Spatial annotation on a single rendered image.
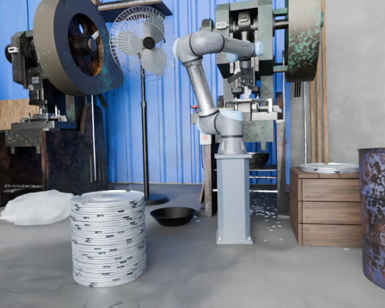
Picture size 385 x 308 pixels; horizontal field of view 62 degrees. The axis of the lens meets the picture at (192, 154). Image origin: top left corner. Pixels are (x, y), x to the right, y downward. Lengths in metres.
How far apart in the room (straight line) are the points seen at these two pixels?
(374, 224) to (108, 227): 0.95
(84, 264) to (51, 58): 1.75
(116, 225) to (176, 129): 2.53
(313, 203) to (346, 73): 2.23
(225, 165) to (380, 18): 2.66
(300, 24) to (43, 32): 1.77
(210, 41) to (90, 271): 1.12
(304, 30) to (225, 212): 1.18
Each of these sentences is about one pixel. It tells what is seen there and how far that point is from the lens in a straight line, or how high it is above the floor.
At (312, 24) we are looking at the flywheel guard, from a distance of 2.15.
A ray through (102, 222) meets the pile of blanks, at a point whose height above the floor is 0.24.
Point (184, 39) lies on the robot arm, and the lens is 1.68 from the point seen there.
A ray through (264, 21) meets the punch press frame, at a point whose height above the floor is 1.32.
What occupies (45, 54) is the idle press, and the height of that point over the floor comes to 1.18.
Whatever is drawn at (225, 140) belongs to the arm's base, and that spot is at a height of 0.52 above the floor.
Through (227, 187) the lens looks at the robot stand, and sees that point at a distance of 1.64.
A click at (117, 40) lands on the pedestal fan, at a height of 1.30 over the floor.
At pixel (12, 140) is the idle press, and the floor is 0.55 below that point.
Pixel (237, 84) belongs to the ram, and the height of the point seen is 0.92.
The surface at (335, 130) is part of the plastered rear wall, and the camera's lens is 3.63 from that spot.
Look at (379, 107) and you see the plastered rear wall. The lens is 3.72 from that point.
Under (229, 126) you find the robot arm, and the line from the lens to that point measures 1.65.
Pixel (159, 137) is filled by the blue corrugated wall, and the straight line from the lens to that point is 3.75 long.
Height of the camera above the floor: 0.54
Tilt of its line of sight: 3 degrees down
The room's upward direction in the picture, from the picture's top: 1 degrees counter-clockwise
